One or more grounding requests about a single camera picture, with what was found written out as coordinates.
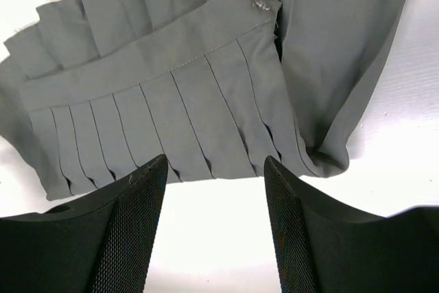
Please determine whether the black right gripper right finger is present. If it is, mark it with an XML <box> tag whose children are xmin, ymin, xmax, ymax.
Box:
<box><xmin>264</xmin><ymin>157</ymin><xmax>438</xmax><ymax>292</ymax></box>

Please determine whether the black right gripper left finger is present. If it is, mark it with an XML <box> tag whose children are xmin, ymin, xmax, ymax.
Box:
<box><xmin>1</xmin><ymin>155</ymin><xmax>168</xmax><ymax>292</ymax></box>

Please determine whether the grey pleated skirt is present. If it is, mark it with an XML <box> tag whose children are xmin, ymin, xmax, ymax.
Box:
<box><xmin>1</xmin><ymin>0</ymin><xmax>405</xmax><ymax>200</ymax></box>

